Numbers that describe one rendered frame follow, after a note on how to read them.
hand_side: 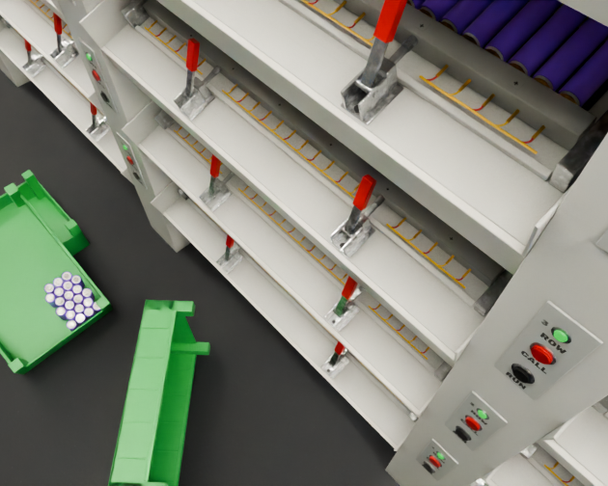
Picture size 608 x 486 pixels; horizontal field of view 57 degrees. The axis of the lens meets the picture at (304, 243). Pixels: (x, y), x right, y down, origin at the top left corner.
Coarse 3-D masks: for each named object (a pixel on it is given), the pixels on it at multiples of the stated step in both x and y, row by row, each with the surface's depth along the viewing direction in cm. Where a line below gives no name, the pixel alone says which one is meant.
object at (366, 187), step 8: (368, 176) 52; (360, 184) 53; (368, 184) 52; (360, 192) 53; (368, 192) 52; (360, 200) 53; (368, 200) 53; (352, 208) 55; (360, 208) 54; (352, 216) 55; (352, 224) 56; (352, 232) 56
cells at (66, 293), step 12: (48, 288) 106; (60, 288) 106; (72, 288) 107; (84, 288) 107; (48, 300) 105; (60, 300) 106; (72, 300) 108; (84, 300) 107; (60, 312) 105; (72, 312) 106; (84, 312) 106; (96, 312) 111; (72, 324) 105
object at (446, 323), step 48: (144, 0) 73; (144, 48) 74; (240, 96) 68; (240, 144) 66; (288, 192) 62; (384, 240) 58; (384, 288) 56; (432, 288) 55; (480, 288) 54; (432, 336) 54
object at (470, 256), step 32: (160, 32) 73; (192, 32) 70; (224, 64) 67; (256, 96) 65; (320, 128) 61; (352, 160) 59; (352, 192) 59; (384, 192) 57; (416, 224) 56; (480, 256) 53
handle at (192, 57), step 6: (192, 42) 62; (198, 42) 62; (192, 48) 62; (198, 48) 63; (192, 54) 63; (198, 54) 63; (186, 60) 64; (192, 60) 63; (186, 66) 64; (192, 66) 64; (192, 72) 64; (186, 78) 66; (192, 78) 65; (186, 84) 66; (192, 84) 66; (186, 90) 67; (192, 90) 66
